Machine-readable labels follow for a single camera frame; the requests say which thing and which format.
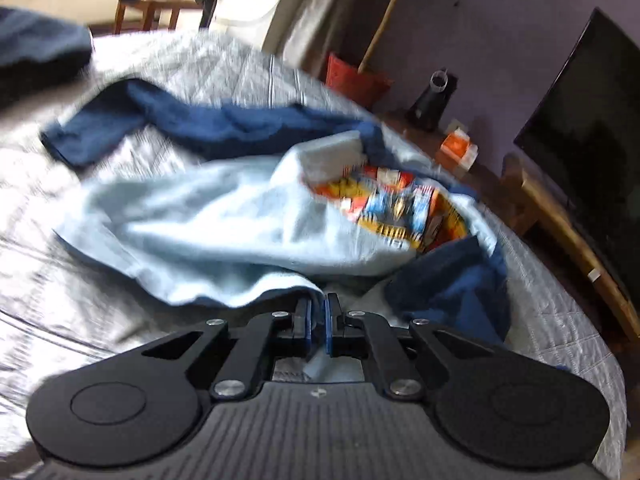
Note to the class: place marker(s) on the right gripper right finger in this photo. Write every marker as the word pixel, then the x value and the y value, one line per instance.
pixel 334 324

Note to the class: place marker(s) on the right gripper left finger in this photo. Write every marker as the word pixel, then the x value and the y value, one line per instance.
pixel 302 328

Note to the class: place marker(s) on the blue raglan graphic shirt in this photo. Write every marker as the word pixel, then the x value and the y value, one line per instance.
pixel 286 199

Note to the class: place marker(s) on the orange white tissue box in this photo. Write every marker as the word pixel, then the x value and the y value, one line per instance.
pixel 457 152

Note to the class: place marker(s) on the wooden TV cabinet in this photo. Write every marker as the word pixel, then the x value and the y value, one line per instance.
pixel 539 220

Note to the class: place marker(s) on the black cylindrical speaker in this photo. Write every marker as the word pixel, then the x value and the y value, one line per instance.
pixel 426 112

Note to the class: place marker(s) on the red plant pot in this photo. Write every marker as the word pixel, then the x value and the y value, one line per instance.
pixel 365 89

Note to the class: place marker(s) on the silver quilted table cover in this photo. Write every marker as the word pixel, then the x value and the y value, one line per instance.
pixel 58 312

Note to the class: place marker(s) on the beige curtain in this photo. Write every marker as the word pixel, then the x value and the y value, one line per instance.
pixel 302 33

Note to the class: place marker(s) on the black flat screen television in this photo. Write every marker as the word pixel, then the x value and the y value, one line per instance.
pixel 584 135

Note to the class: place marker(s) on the plant trunk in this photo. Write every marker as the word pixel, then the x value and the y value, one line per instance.
pixel 379 31

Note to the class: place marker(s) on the wooden chair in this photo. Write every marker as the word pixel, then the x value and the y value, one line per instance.
pixel 152 11

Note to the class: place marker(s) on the dark navy folded garment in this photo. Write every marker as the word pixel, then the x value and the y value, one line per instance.
pixel 39 52

